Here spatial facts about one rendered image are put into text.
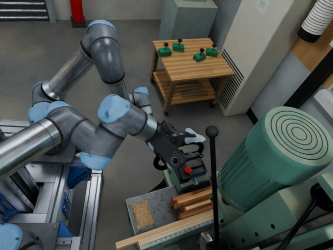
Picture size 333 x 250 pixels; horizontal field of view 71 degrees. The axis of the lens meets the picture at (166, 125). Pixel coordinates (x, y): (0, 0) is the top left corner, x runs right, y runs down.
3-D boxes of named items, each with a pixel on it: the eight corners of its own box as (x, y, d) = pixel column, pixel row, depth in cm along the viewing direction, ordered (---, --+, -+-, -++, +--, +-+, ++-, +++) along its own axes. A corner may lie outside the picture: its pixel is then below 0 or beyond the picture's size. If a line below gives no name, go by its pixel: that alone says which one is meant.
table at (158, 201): (228, 155, 128) (233, 149, 124) (259, 209, 113) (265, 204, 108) (118, 184, 108) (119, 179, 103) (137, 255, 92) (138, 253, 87)
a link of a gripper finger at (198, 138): (200, 123, 80) (176, 126, 76) (209, 134, 76) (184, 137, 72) (198, 131, 82) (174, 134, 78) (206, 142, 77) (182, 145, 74)
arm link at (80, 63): (25, 114, 106) (103, 31, 84) (27, 90, 114) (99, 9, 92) (51, 122, 115) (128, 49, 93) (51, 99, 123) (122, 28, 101)
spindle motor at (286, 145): (249, 157, 86) (302, 99, 61) (277, 203, 77) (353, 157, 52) (207, 169, 80) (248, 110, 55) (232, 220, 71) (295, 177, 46)
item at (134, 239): (240, 200, 107) (244, 197, 104) (242, 204, 106) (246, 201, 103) (115, 244, 88) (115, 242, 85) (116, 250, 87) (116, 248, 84)
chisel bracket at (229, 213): (221, 192, 98) (229, 184, 92) (238, 226, 91) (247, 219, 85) (205, 197, 96) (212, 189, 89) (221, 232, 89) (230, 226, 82)
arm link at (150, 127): (151, 121, 61) (131, 143, 63) (162, 128, 64) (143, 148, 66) (142, 106, 67) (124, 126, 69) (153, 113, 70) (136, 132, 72)
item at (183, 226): (261, 197, 110) (266, 193, 106) (263, 202, 109) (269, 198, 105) (137, 243, 89) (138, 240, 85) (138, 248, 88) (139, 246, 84)
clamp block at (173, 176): (193, 161, 118) (197, 153, 111) (204, 186, 111) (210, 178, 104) (166, 169, 113) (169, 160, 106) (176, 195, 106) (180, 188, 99)
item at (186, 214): (219, 202, 105) (223, 198, 101) (222, 207, 104) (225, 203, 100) (177, 216, 98) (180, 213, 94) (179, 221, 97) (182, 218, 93)
